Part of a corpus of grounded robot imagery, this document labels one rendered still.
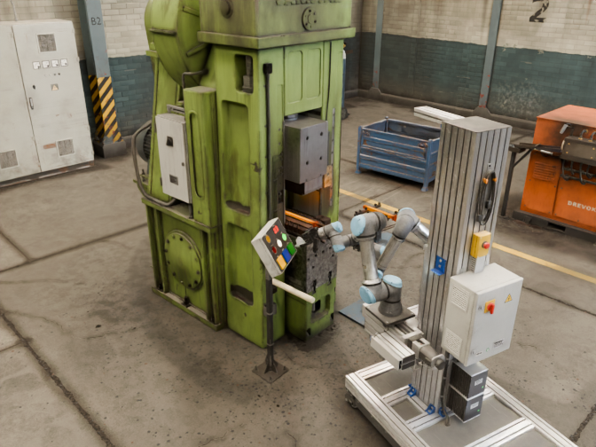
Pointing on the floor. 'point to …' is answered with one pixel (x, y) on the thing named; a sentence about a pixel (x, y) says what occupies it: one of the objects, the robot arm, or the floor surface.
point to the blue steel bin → (399, 150)
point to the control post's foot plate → (270, 371)
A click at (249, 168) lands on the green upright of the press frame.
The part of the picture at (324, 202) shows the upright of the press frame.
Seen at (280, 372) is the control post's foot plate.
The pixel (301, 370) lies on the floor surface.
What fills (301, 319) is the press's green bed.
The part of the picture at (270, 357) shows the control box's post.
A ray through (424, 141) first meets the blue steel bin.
